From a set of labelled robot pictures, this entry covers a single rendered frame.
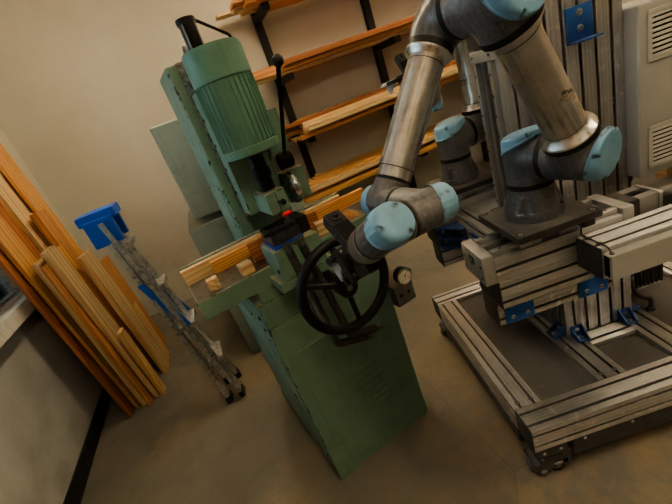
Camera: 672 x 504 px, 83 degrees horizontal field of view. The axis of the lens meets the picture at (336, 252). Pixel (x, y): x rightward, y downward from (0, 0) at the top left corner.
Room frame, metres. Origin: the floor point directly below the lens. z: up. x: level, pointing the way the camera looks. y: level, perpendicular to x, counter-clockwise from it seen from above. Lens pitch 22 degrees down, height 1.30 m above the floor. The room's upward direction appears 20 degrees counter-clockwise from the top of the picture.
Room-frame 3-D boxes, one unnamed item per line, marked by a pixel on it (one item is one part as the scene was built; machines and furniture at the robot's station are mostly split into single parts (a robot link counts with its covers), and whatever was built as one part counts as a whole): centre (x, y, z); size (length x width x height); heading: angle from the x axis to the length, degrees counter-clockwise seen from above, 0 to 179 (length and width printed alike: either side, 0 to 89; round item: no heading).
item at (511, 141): (0.93, -0.55, 0.98); 0.13 x 0.12 x 0.14; 21
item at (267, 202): (1.27, 0.14, 1.03); 0.14 x 0.07 x 0.09; 22
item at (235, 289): (1.13, 0.15, 0.87); 0.61 x 0.30 x 0.06; 112
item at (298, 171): (1.48, 0.06, 1.02); 0.09 x 0.07 x 0.12; 112
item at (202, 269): (1.25, 0.20, 0.92); 0.60 x 0.02 x 0.05; 112
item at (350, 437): (1.36, 0.18, 0.36); 0.58 x 0.45 x 0.71; 22
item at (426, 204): (0.67, -0.18, 1.05); 0.11 x 0.11 x 0.08; 21
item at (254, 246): (1.16, 0.13, 0.93); 0.25 x 0.01 x 0.07; 112
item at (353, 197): (1.26, 0.11, 0.92); 0.60 x 0.02 x 0.04; 112
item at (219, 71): (1.25, 0.14, 1.35); 0.18 x 0.18 x 0.31
